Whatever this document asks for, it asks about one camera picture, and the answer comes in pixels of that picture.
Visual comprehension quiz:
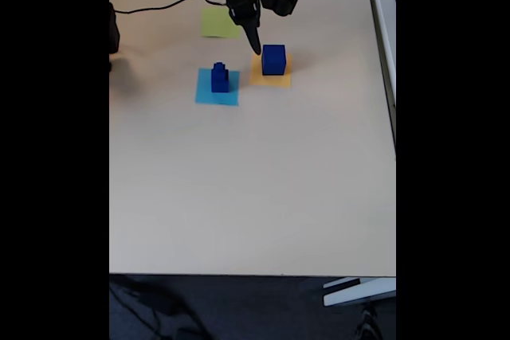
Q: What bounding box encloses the large blue cube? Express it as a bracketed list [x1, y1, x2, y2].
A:
[261, 44, 287, 77]

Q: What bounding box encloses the medium blue cube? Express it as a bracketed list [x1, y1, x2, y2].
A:
[210, 69, 230, 94]

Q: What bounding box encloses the green paper square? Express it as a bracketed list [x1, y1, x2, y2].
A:
[200, 6, 242, 40]

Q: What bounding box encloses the orange paper square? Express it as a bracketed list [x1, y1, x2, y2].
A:
[249, 51, 292, 89]

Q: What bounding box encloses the light blue paper square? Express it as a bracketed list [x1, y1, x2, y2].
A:
[194, 68, 241, 107]

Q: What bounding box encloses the white neighbouring table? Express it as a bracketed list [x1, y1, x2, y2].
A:
[362, 0, 397, 162]

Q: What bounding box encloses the white table foot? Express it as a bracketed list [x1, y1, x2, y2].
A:
[322, 277, 397, 308]

